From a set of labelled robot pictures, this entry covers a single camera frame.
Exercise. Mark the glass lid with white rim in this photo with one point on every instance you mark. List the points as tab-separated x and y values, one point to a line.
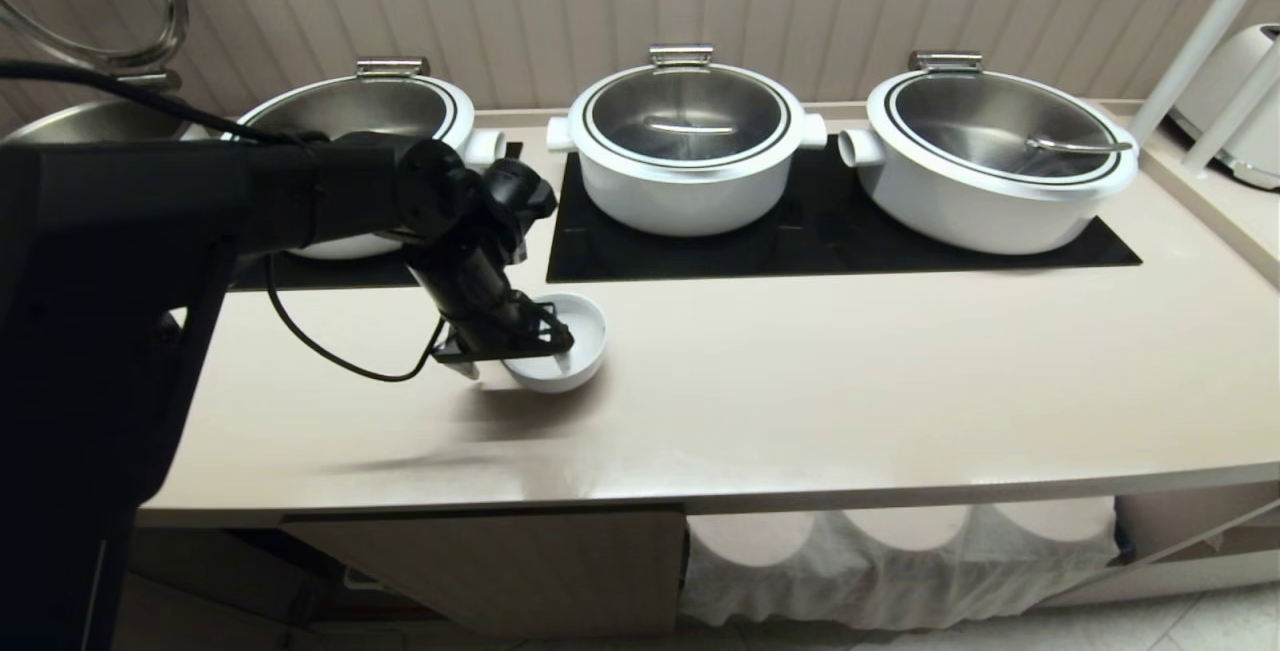
690	106
370	106

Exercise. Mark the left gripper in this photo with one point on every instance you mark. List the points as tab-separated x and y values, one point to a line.
478	296

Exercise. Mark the small white bowl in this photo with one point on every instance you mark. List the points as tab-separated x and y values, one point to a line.
585	331

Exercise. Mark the right white steel pot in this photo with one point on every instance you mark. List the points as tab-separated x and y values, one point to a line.
990	126

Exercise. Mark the white pole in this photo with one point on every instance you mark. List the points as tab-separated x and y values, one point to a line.
1200	36
1240	111

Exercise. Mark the white dish stack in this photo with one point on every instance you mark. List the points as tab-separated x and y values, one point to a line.
1055	519
750	536

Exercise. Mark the glass lid with steel rim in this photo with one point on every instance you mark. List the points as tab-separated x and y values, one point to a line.
150	46

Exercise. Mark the white appliance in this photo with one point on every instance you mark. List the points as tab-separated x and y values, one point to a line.
1235	111

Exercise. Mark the steel serving spoon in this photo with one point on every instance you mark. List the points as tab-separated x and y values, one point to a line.
1075	144

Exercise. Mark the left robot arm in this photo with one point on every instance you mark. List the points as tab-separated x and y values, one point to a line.
150	201

